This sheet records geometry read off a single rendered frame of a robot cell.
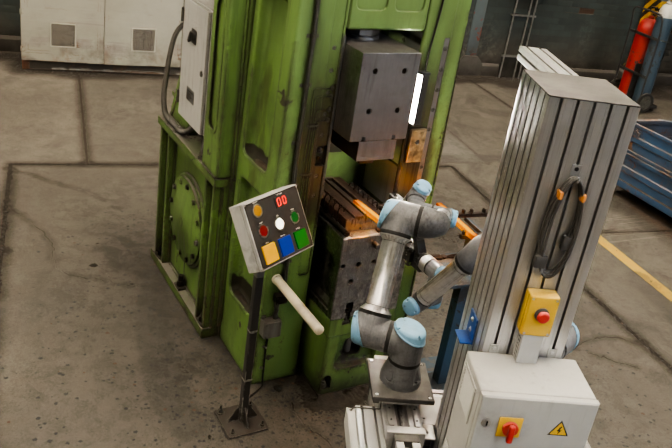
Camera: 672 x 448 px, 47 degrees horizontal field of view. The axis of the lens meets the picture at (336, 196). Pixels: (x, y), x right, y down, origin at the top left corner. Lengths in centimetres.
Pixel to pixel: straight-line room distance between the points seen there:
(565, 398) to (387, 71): 165
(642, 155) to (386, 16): 421
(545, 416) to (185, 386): 217
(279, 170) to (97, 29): 527
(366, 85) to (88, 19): 546
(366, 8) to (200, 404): 202
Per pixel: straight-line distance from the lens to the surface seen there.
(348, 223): 357
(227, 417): 384
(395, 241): 276
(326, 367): 393
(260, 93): 368
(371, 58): 329
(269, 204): 316
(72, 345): 429
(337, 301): 370
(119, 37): 851
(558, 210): 220
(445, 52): 369
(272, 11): 358
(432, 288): 305
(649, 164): 720
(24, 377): 411
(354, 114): 334
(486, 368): 232
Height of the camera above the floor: 253
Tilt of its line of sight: 24 degrees down
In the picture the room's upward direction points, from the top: 9 degrees clockwise
